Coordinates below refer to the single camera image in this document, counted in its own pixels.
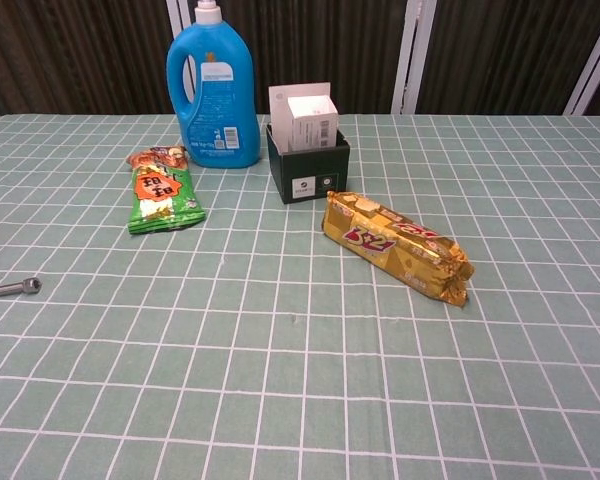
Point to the small silver hex screw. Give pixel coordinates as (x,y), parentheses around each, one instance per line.
(10,288)

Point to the black open cardboard box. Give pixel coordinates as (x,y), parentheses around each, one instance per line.
(310,172)

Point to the golden biscuit pack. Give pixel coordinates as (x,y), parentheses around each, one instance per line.
(380,240)

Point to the small white barcode carton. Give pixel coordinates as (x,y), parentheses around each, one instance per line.
(315,127)

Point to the green white checked tablecloth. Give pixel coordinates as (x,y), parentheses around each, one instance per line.
(280,375)

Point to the green orange snack bag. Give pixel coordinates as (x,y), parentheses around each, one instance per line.
(160,200)

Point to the blue detergent pump bottle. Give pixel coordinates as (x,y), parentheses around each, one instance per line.
(215,110)

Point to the white partition frame post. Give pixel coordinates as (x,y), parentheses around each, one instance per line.
(592,65)
(407,55)
(174,20)

